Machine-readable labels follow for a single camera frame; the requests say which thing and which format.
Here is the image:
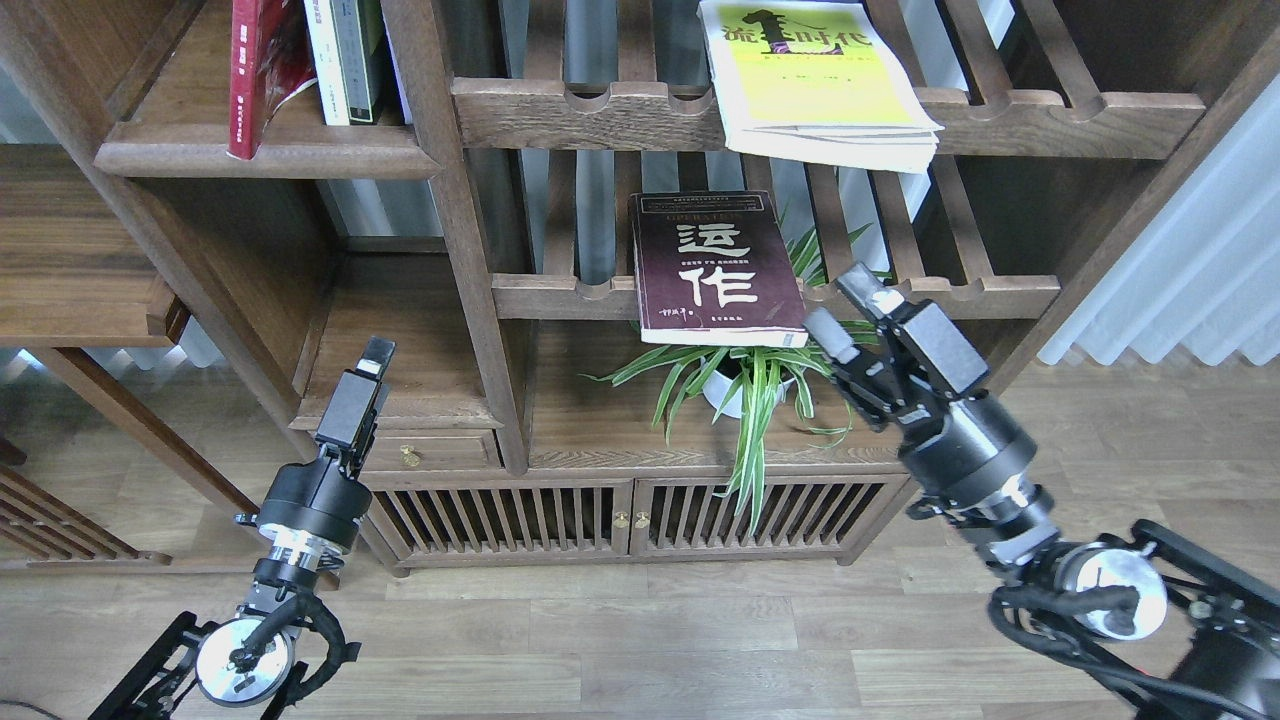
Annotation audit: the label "brass drawer knob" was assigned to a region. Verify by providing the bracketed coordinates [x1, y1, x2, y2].
[399, 445, 422, 468]

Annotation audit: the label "white curtain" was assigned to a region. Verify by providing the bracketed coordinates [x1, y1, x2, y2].
[1038, 82, 1279, 365]

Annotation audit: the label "white plant pot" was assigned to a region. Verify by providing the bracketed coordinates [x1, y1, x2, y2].
[701, 360, 797, 419]

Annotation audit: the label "white spine book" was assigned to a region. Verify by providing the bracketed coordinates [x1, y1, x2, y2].
[303, 0, 349, 126]

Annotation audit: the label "yellow green cover book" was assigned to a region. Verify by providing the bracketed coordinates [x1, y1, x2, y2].
[698, 1, 940, 174]

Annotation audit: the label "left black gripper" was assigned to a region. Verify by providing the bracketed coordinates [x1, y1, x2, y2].
[256, 337, 396, 555]

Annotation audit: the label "green spider plant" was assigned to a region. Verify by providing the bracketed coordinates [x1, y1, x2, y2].
[602, 218, 829, 529]

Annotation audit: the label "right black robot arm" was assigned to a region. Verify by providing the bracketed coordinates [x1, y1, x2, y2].
[805, 264, 1277, 719]

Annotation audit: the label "red cover book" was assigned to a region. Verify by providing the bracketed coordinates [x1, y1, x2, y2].
[227, 1, 316, 161]

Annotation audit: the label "dark wooden bookshelf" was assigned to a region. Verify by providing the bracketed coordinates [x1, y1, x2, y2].
[3, 1, 1277, 574]

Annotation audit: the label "dark maroon book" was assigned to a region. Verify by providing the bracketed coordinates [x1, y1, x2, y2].
[630, 191, 808, 348]

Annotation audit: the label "dark green spine book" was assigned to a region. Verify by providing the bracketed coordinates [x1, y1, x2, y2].
[330, 1, 388, 126]

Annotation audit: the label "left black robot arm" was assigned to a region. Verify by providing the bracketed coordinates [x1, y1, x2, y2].
[93, 337, 396, 719]

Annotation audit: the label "brass cabinet door knobs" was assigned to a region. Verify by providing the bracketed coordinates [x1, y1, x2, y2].
[612, 511, 652, 530]

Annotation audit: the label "wooden side table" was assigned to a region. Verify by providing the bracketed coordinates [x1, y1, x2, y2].
[1, 143, 282, 577]

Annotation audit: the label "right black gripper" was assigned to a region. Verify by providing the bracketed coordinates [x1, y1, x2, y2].
[804, 263, 1038, 501]

